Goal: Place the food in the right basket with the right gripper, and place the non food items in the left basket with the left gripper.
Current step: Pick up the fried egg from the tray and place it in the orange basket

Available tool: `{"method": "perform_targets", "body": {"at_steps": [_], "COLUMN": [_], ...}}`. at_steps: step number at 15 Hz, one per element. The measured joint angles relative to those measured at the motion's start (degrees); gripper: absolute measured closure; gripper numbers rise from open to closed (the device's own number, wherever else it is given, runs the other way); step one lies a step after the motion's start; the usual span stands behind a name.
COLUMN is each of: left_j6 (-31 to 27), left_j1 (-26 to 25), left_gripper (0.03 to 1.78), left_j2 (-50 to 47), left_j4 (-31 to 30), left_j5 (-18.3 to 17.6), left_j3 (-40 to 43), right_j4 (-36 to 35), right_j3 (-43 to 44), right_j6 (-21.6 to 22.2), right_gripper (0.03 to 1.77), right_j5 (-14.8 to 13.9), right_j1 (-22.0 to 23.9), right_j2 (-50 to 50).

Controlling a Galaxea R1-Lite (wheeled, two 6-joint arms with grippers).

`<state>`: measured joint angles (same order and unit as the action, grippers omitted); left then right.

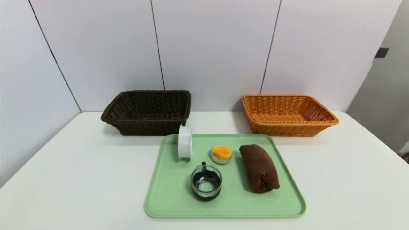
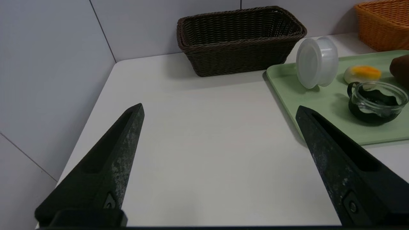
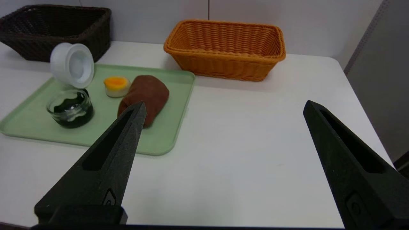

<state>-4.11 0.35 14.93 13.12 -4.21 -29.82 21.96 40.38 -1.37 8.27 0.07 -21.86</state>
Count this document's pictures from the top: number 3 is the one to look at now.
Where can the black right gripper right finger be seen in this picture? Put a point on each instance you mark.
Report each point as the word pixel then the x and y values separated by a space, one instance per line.
pixel 358 179

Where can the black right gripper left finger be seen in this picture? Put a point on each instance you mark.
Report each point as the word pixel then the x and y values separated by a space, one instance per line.
pixel 105 166

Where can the glass cup with black base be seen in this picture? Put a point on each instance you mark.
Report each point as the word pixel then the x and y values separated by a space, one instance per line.
pixel 72 110

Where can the yellow-topped egg tart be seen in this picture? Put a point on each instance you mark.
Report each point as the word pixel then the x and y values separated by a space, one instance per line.
pixel 116 87

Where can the brown towel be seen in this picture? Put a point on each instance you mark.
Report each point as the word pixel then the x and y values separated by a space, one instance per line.
pixel 150 92

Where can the white plastic spool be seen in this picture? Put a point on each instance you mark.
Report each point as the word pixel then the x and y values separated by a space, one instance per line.
pixel 72 64

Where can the dark brown wicker basket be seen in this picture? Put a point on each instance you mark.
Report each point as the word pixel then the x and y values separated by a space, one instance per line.
pixel 96 38

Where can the orange wicker basket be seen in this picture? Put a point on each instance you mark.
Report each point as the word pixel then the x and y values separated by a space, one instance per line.
pixel 223 64

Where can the light green plastic tray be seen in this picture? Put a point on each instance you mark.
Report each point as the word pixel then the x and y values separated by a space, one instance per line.
pixel 166 134

